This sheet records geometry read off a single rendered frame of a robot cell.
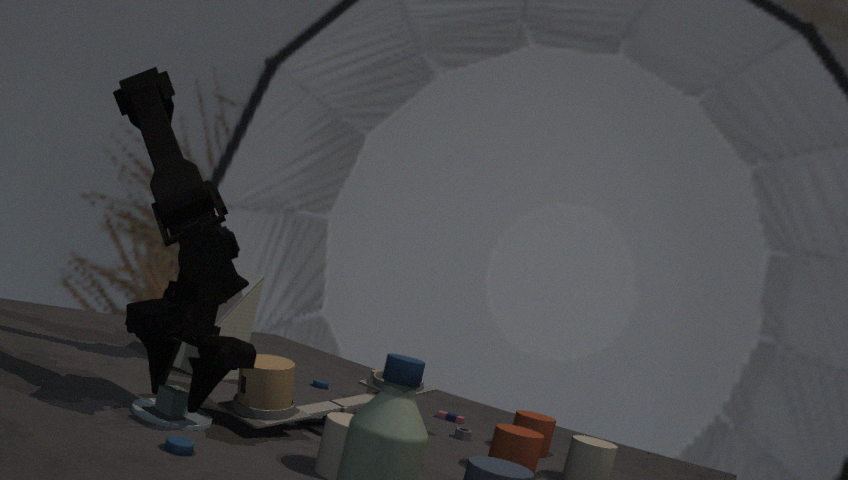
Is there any grey hex nut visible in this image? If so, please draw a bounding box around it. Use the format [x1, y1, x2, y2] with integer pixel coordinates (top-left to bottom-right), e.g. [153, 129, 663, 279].
[454, 427, 471, 441]

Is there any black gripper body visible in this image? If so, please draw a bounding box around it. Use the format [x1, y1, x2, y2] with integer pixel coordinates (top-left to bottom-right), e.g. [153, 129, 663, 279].
[157, 274, 256, 369]

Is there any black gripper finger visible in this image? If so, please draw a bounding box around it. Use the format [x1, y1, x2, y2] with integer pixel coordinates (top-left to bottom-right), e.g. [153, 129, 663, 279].
[187, 357, 237, 413]
[135, 334, 182, 394]

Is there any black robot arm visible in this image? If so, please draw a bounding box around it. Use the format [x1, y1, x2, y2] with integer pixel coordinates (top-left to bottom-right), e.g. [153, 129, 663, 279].
[113, 67, 249, 340]

